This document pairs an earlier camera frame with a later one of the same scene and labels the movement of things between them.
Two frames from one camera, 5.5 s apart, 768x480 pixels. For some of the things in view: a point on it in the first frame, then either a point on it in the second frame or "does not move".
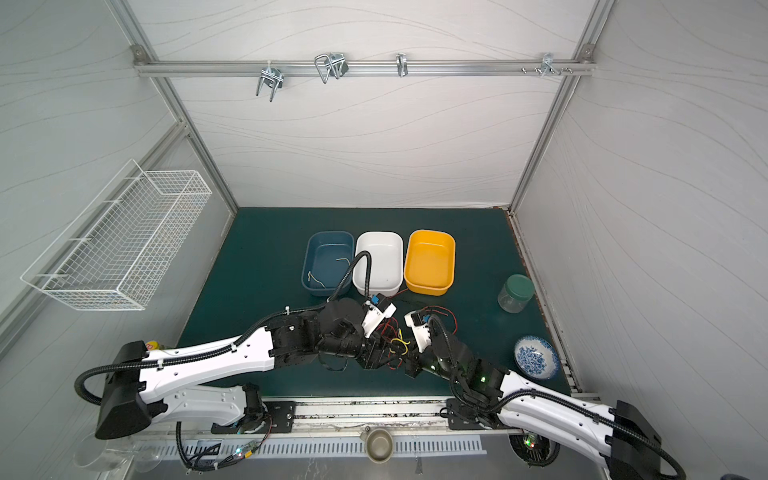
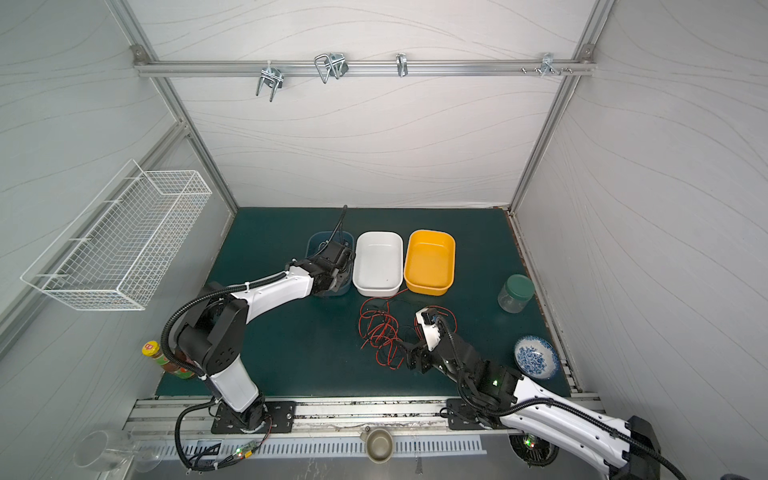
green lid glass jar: (517, 290) does not move
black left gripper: (375, 350) → (319, 256)
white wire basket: (111, 255) does not move
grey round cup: (379, 445) does not move
